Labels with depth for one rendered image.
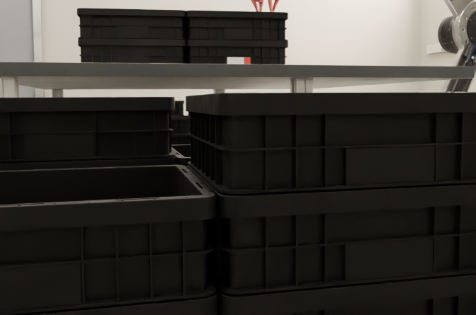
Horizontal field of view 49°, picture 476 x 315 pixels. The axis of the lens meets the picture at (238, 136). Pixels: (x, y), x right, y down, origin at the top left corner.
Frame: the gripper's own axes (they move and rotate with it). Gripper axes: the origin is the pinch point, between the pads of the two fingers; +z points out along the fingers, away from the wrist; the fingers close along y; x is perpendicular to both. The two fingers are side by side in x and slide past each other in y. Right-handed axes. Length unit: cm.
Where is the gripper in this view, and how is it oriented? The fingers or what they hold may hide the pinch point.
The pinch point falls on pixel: (265, 13)
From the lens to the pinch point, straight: 216.3
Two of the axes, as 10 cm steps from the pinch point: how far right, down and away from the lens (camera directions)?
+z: 0.2, 10.0, 0.6
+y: 7.5, 0.3, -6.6
